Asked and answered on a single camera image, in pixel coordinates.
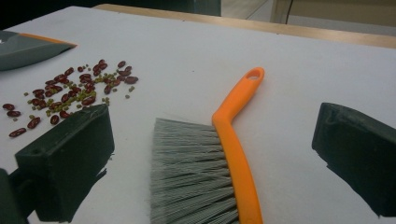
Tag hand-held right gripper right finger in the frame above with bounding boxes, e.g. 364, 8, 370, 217
311, 102, 396, 217

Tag white table board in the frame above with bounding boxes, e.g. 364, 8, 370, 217
0, 6, 396, 224

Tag orange brush with grey bristles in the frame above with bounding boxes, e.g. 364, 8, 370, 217
149, 66, 265, 224

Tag grey dustpan with orange edge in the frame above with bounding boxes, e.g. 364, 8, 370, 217
0, 30, 78, 72

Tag pile of red and green beans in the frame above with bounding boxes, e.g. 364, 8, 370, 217
2, 59, 139, 138

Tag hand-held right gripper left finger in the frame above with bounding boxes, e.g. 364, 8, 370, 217
14, 104, 116, 223

